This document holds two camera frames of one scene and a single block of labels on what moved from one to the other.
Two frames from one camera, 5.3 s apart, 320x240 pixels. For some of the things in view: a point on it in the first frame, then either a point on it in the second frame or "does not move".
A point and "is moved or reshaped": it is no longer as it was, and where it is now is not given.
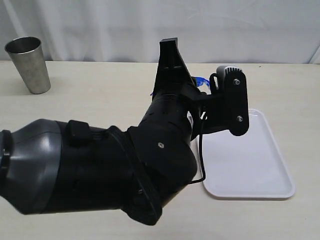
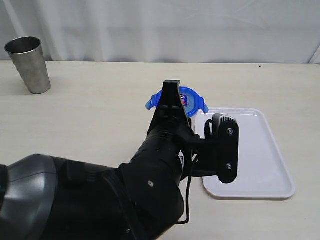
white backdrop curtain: [224, 31] does not move
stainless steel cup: [28, 53] does not move
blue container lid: [200, 81] is moved or reshaped
